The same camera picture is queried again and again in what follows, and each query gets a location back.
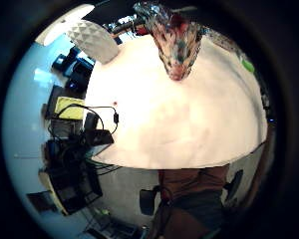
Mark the colourful patterned cloth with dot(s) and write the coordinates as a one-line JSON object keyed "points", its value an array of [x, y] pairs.
{"points": [[177, 49]]}

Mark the black device on table edge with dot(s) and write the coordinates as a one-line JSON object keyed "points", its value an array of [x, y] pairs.
{"points": [[98, 136]]}

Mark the black office chair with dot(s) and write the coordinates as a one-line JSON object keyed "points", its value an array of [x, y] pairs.
{"points": [[234, 184], [147, 201]]}

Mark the yellow pad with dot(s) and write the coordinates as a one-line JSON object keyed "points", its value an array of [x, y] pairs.
{"points": [[69, 108]]}

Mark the the person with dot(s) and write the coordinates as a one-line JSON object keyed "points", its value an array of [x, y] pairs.
{"points": [[189, 202]]}

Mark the white textured lamp shade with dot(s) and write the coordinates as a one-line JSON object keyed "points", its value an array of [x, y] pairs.
{"points": [[93, 41]]}

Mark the black equipment rack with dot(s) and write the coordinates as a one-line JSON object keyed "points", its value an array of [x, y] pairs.
{"points": [[71, 179]]}

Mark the green object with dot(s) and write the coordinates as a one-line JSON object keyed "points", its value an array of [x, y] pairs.
{"points": [[247, 65]]}

